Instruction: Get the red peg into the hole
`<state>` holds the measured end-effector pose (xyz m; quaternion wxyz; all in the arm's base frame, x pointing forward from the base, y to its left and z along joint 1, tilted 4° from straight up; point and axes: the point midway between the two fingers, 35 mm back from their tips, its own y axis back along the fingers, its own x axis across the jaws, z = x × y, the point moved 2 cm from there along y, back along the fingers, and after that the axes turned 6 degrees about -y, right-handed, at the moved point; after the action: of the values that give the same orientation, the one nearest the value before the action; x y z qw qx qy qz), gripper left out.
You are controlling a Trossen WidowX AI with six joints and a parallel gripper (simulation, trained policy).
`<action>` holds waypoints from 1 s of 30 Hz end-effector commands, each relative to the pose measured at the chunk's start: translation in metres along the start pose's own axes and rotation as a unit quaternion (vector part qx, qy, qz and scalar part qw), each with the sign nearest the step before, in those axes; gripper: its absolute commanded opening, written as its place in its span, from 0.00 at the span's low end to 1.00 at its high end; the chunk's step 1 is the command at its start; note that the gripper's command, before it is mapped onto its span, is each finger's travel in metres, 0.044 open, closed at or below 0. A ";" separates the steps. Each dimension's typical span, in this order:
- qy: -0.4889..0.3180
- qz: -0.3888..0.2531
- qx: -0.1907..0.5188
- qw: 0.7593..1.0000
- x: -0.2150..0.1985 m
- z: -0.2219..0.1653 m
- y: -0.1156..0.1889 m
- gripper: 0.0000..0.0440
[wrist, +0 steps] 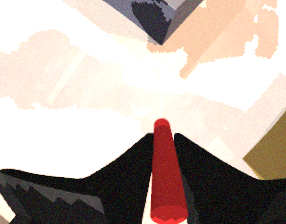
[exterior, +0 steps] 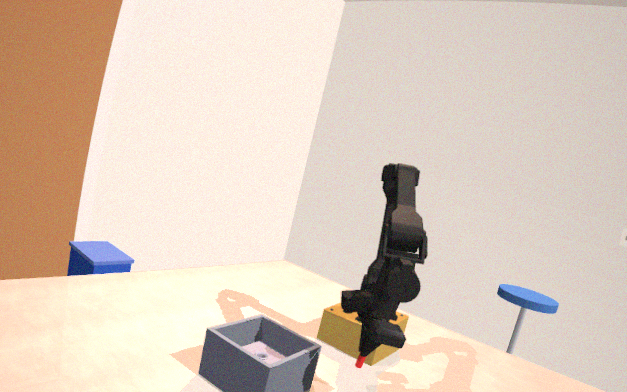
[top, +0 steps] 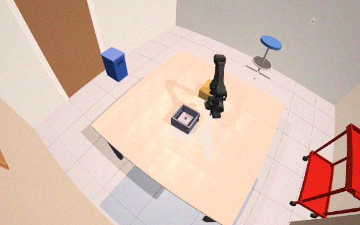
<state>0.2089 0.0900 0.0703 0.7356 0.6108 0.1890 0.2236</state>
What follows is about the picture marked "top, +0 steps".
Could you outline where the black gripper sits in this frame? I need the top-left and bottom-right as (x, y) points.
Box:
(207, 96), (221, 119)

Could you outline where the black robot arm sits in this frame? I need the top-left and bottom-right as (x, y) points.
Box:
(204, 55), (227, 113)

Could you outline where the pale pink plate with hole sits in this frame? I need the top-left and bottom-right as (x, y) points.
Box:
(177, 112), (193, 126)

